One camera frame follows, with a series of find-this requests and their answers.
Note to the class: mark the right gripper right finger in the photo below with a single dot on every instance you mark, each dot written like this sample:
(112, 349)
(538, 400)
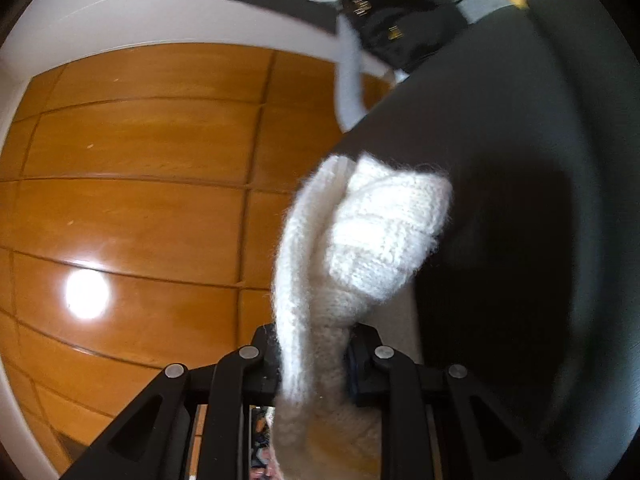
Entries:
(428, 430)

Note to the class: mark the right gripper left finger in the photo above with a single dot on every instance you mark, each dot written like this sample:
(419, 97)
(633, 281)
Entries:
(153, 437)

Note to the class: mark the cream knitted sweater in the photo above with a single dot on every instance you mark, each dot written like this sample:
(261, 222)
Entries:
(356, 234)

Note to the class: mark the wooden wardrobe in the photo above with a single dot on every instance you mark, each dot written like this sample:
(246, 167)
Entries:
(142, 196)

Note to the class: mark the black handbag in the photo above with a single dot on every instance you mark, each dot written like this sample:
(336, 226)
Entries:
(404, 33)

